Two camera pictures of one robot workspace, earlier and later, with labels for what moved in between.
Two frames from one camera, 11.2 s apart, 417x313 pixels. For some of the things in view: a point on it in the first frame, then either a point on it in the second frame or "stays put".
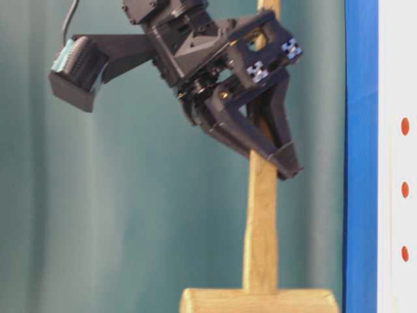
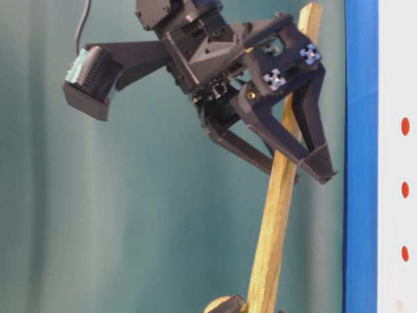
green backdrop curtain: [122, 208] stays put
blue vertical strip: [361, 158] stays put
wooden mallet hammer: [261, 292] → [283, 180]
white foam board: [397, 282] stays put
